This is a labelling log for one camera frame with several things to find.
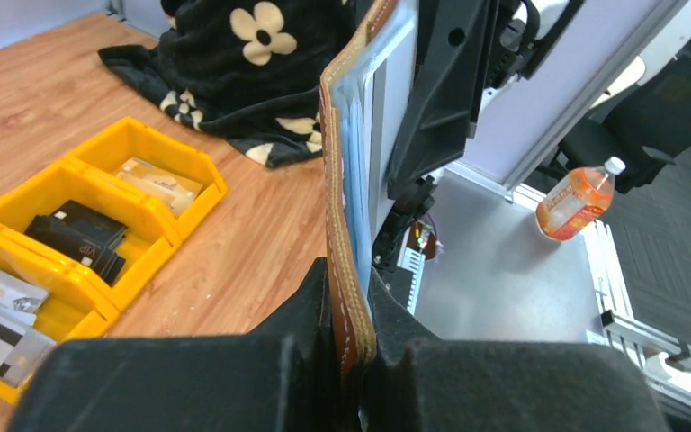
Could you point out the black floral blanket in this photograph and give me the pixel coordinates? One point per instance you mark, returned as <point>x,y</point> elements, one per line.
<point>244,71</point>

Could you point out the brown leather card holder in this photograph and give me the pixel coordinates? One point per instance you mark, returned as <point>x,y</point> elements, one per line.
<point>354,336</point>

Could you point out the right yellow bin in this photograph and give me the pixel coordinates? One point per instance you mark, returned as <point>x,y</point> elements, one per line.
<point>106,151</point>

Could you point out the middle yellow bin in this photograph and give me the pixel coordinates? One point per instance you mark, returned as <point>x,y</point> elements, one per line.
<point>147,245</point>

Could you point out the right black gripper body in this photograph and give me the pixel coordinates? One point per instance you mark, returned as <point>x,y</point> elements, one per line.
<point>454,41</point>

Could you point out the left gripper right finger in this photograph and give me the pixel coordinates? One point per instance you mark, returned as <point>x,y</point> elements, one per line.
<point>420,382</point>

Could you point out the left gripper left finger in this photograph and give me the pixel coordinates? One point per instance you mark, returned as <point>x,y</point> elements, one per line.
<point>279,376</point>

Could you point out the black office chair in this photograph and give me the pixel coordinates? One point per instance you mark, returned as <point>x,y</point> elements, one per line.
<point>646,130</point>

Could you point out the black cards in middle bin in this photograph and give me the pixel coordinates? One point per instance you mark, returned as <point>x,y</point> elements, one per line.
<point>83,234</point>

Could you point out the yellow bin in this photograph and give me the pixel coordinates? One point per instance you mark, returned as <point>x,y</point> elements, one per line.
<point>43,303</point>
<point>147,245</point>
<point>106,151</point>

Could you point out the silver cards in left bin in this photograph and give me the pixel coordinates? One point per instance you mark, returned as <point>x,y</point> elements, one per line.
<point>22,346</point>

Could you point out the beige cards in right bin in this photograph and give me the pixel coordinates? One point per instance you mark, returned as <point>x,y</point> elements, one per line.
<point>176,192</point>

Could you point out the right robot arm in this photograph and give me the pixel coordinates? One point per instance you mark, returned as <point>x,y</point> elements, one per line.
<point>521,43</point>

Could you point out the left yellow bin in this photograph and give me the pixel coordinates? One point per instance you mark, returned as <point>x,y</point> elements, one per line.
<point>43,303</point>

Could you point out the orange drink bottle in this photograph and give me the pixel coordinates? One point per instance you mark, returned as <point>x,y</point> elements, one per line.
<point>578,199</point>

